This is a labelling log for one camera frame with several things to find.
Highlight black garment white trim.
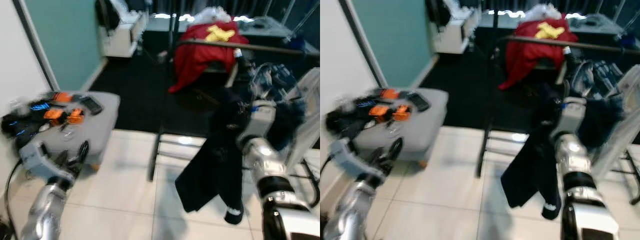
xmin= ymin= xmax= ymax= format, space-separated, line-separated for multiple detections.
xmin=500 ymin=85 xmax=626 ymax=221
xmin=175 ymin=89 xmax=307 ymax=226

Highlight grey upholstered stool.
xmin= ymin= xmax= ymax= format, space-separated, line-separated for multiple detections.
xmin=345 ymin=88 xmax=449 ymax=163
xmin=22 ymin=91 xmax=121 ymax=168

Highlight black device blue lights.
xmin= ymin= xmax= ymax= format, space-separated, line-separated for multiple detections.
xmin=0 ymin=99 xmax=56 ymax=148
xmin=326 ymin=97 xmax=381 ymax=138

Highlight black handheld remote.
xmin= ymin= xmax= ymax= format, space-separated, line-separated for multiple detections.
xmin=406 ymin=92 xmax=431 ymax=112
xmin=75 ymin=96 xmax=104 ymax=116

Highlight red cloth yellow print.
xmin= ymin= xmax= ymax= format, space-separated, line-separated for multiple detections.
xmin=498 ymin=19 xmax=579 ymax=91
xmin=168 ymin=21 xmax=250 ymax=94

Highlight black metal clothes rack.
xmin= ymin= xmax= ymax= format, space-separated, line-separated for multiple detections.
xmin=147 ymin=39 xmax=321 ymax=208
xmin=475 ymin=35 xmax=640 ymax=206

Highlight grey desk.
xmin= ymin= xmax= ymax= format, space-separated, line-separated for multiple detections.
xmin=240 ymin=16 xmax=320 ymax=53
xmin=565 ymin=14 xmax=640 ymax=41

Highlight white crumpled cloth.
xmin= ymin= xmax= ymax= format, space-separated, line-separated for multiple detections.
xmin=192 ymin=6 xmax=236 ymax=25
xmin=522 ymin=4 xmax=563 ymax=22

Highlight white shelf unit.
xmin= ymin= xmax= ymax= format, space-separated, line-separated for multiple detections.
xmin=100 ymin=0 xmax=149 ymax=58
xmin=431 ymin=0 xmax=478 ymax=55

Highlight black hanging bag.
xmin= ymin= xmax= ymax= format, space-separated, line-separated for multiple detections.
xmin=95 ymin=0 xmax=121 ymax=31
xmin=425 ymin=0 xmax=451 ymax=28

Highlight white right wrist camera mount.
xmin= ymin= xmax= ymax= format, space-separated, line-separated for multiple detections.
xmin=237 ymin=100 xmax=278 ymax=148
xmin=549 ymin=97 xmax=587 ymax=146

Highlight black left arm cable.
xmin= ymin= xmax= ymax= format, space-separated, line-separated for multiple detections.
xmin=4 ymin=159 xmax=25 ymax=238

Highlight white metal frame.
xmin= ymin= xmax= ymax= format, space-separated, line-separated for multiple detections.
xmin=287 ymin=67 xmax=321 ymax=173
xmin=590 ymin=65 xmax=640 ymax=183

